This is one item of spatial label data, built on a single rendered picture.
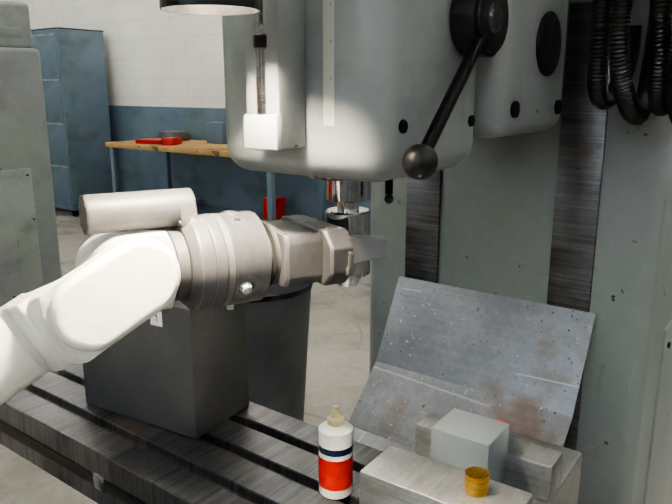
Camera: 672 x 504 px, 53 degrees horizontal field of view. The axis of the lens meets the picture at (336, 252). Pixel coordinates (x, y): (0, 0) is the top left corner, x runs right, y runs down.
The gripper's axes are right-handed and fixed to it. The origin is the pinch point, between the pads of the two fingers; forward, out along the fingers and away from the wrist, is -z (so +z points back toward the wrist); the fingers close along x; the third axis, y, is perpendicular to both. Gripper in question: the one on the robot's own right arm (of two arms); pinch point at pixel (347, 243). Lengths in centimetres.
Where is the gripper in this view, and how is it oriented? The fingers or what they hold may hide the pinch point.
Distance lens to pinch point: 71.0
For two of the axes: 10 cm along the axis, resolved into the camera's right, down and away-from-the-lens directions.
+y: -0.1, 9.7, 2.3
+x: -5.2, -2.0, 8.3
